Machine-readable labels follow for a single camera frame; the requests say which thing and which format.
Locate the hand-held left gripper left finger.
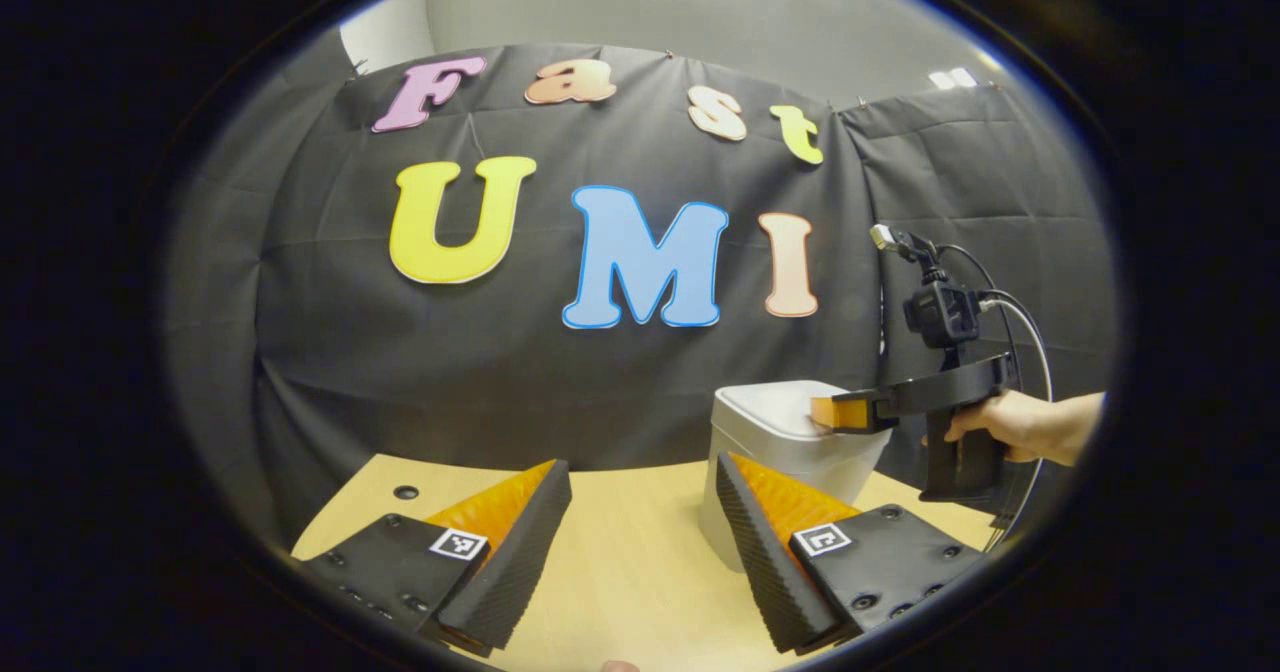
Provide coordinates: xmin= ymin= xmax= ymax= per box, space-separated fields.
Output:
xmin=295 ymin=458 xmax=574 ymax=658

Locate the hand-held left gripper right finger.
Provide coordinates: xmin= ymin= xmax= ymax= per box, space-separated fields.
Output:
xmin=715 ymin=452 xmax=1001 ymax=655

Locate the white desktop garbage bin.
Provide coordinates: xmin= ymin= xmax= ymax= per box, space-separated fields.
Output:
xmin=697 ymin=380 xmax=893 ymax=573

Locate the wooden desktop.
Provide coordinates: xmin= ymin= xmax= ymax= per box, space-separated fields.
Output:
xmin=290 ymin=452 xmax=1001 ymax=672

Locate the black backdrop cloth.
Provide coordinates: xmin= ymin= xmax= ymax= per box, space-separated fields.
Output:
xmin=165 ymin=44 xmax=1116 ymax=553

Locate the grey right gripper cable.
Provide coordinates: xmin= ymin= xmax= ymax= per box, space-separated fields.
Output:
xmin=980 ymin=290 xmax=1056 ymax=553

